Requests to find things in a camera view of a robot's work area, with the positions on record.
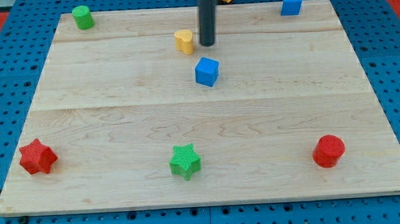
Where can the green star block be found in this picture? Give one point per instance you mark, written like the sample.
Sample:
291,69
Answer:
185,161

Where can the red star block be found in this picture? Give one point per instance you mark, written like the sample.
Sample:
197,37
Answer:
37,157

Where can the blue cube block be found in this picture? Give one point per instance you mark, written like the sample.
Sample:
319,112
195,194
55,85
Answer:
206,71

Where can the wooden board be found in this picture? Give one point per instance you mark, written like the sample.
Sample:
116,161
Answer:
112,102

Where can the yellow heart block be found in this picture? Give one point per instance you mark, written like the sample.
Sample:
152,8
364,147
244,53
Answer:
184,41

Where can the red cylinder block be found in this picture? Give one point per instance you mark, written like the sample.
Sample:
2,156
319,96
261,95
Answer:
328,151

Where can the blue pentagon block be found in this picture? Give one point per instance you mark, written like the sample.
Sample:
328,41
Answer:
291,7

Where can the green cylinder block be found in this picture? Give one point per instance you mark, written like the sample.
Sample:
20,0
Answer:
82,16

